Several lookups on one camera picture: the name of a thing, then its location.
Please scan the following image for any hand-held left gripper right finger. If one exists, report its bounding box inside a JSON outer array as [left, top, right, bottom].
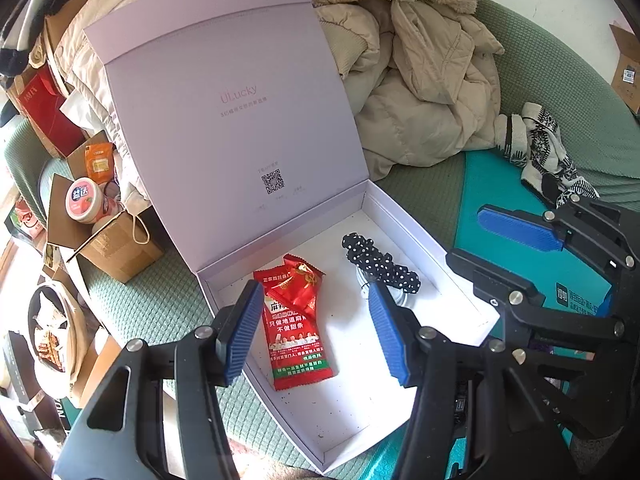
[[367, 282, 588, 480]]

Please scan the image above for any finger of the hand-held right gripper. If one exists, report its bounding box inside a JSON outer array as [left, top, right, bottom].
[[445, 247, 631, 356], [477, 195, 640, 281]]

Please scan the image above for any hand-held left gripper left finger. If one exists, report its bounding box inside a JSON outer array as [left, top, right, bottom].
[[52, 280, 265, 480]]

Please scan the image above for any white cable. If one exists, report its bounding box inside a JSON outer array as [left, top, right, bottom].
[[355, 267, 416, 311]]

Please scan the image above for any large red snack packet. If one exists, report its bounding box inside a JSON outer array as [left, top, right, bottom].
[[253, 269, 340, 391]]

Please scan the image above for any black polka dot scrunchie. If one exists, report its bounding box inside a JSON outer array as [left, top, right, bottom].
[[341, 232, 421, 295]]

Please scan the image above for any small red packet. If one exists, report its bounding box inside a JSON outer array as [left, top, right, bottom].
[[264, 255, 322, 328]]

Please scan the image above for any white gift box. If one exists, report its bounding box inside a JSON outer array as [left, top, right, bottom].
[[82, 0, 501, 476]]

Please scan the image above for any teal bubble mailer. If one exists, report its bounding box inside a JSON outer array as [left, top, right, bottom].
[[370, 150, 640, 480]]

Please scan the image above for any black white patterned knit scarf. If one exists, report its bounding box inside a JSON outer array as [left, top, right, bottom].
[[495, 101, 601, 208]]

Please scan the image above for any green covered sofa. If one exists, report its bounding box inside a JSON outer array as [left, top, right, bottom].
[[2, 0, 640, 480]]

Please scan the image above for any small open cardboard box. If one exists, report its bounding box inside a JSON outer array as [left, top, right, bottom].
[[47, 130, 166, 283]]

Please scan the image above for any flattened cardboard box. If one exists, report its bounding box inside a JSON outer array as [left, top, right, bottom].
[[75, 335, 126, 411]]

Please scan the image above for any beige tote bag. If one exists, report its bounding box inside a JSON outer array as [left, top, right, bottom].
[[27, 280, 96, 386]]

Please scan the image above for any beige padded coat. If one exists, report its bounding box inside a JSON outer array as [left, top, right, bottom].
[[312, 0, 506, 181]]

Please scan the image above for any printed cardboard box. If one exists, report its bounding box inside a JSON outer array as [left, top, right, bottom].
[[607, 24, 640, 113]]

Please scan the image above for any pink lidded tub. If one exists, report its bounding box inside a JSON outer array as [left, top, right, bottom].
[[65, 176, 121, 223]]

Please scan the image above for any orange packet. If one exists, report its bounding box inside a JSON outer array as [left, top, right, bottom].
[[84, 142, 117, 186]]

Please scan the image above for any cream padded jacket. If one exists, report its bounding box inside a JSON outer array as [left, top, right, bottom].
[[52, 0, 151, 201]]

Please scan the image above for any red paper bag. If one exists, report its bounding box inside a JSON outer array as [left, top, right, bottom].
[[7, 67, 86, 158]]

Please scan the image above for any brown cardboard box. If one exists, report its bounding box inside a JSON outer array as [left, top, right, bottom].
[[42, 0, 96, 71]]

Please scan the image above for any black white clothes pile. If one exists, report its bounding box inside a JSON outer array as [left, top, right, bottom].
[[0, 0, 121, 76]]

